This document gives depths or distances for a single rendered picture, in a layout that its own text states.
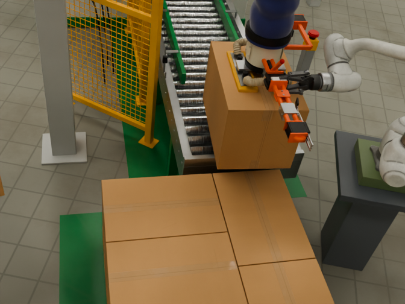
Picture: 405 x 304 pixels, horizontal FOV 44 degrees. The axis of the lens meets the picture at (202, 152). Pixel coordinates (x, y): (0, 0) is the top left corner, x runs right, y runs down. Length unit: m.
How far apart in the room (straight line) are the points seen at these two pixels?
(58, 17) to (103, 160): 1.10
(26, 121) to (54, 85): 0.77
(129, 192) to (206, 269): 0.58
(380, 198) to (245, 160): 0.70
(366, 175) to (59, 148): 2.01
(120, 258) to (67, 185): 1.13
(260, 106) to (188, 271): 0.84
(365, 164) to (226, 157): 0.71
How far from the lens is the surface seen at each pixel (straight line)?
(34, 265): 3.06
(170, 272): 2.35
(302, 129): 2.10
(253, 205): 2.66
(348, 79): 2.46
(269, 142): 2.54
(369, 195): 2.64
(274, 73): 2.39
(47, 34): 2.99
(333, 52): 2.50
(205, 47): 3.76
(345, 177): 2.68
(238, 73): 2.56
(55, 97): 3.24
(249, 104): 2.41
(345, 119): 4.32
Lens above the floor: 2.53
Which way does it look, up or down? 44 degrees down
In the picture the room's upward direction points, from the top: 10 degrees clockwise
